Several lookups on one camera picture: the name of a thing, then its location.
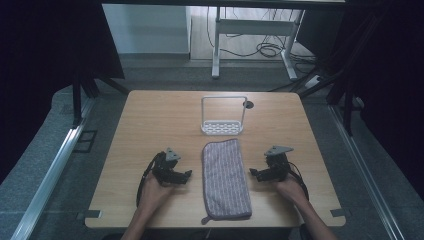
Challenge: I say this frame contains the aluminium floor rail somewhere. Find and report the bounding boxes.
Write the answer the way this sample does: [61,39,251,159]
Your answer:
[327,104,406,240]
[9,98,95,240]

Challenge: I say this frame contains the black floor cables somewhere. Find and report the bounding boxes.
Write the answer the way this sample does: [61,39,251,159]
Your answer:
[205,6,318,66]

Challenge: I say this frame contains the purple striped towel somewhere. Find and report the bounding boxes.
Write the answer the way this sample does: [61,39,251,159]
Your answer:
[200,138,253,226]

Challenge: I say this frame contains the black metal stand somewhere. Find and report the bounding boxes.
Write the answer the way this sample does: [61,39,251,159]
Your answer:
[71,71,131,127]
[289,6,384,137]

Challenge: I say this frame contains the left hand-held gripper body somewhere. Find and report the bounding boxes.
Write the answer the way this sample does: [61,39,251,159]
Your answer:
[151,147,183,186]

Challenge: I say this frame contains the person's right hand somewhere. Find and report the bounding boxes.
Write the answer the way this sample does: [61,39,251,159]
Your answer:
[273,174,310,207]

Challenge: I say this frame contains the black curtain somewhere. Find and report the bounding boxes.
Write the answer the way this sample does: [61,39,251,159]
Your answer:
[0,0,126,186]
[296,0,424,201]

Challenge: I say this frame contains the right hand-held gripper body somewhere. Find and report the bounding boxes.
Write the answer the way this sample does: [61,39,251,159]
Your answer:
[263,145,295,183]

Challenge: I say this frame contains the grey tape strip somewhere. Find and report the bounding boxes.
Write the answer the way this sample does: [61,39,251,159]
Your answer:
[329,208,352,218]
[77,209,102,221]

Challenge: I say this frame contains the person's left hand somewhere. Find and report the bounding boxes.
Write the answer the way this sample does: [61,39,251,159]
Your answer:
[137,171,175,214]

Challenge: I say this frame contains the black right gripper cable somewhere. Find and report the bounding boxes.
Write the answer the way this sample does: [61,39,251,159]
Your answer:
[286,160,310,202]

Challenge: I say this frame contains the white power strip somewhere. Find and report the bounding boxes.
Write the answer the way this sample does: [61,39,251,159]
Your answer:
[304,74,325,90]

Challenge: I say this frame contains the white desk frame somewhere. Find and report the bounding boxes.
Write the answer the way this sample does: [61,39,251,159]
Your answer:
[211,6,306,81]

